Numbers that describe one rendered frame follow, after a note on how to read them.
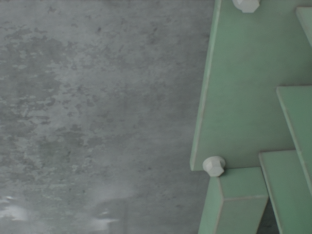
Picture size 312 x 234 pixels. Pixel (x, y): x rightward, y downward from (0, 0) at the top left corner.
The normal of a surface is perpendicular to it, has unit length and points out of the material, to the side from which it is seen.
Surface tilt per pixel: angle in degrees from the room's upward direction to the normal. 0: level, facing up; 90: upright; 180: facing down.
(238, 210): 0
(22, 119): 0
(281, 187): 90
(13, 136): 0
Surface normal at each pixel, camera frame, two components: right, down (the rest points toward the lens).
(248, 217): 0.12, 0.72
